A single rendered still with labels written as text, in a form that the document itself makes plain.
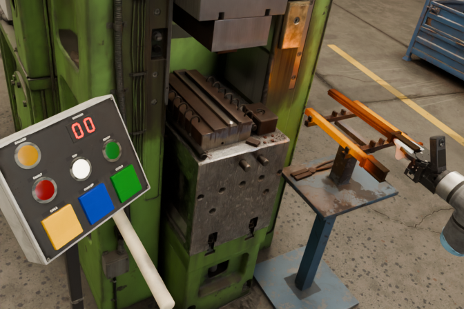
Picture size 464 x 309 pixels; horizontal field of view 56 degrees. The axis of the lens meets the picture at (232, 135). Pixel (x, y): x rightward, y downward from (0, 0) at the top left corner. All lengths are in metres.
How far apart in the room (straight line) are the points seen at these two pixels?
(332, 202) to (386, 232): 1.10
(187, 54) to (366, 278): 1.47
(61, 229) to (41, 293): 1.19
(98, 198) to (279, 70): 0.88
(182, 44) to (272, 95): 0.42
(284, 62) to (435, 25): 3.65
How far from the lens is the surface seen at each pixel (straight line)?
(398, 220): 2.90
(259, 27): 1.33
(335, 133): 1.59
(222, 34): 1.27
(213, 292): 2.01
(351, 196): 1.77
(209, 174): 1.45
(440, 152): 1.46
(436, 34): 5.16
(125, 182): 1.16
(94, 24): 1.26
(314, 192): 1.72
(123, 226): 1.56
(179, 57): 1.82
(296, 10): 1.57
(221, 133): 1.45
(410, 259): 2.69
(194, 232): 1.61
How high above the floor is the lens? 1.77
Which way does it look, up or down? 34 degrees down
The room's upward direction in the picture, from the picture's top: 9 degrees clockwise
